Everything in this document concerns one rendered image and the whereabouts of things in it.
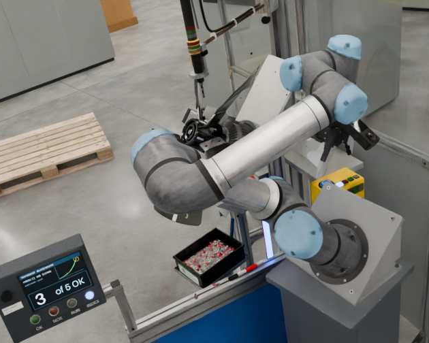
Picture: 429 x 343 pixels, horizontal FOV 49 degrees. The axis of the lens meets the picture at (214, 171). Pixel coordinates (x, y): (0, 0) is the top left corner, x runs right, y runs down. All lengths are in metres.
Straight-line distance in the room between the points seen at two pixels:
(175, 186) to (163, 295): 2.03
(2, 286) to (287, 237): 0.74
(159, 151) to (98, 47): 6.69
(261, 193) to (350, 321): 0.40
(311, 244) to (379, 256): 0.22
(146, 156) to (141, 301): 1.99
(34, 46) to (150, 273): 4.86
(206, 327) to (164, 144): 0.89
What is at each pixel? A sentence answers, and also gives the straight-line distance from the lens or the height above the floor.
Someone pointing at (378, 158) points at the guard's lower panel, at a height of 0.89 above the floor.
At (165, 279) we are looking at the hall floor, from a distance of 3.01.
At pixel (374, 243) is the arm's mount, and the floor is 1.12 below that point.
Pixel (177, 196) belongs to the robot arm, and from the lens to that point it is 0.93.
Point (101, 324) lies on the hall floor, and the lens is 2.90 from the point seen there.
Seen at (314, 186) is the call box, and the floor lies 1.07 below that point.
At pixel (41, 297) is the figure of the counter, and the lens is 1.36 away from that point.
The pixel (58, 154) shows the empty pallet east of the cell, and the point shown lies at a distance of 4.67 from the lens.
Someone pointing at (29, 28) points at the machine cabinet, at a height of 0.84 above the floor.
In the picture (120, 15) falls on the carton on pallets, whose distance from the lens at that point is 10.02.
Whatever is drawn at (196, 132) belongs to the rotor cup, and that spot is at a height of 1.24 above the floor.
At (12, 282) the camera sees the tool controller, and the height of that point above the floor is 1.23.
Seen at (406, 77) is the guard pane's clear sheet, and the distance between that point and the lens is 1.92.
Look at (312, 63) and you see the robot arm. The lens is 1.06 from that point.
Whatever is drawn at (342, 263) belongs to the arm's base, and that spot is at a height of 1.10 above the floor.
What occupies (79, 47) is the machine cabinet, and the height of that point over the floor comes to 0.36.
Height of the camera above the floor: 2.00
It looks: 30 degrees down
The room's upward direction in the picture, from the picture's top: 11 degrees counter-clockwise
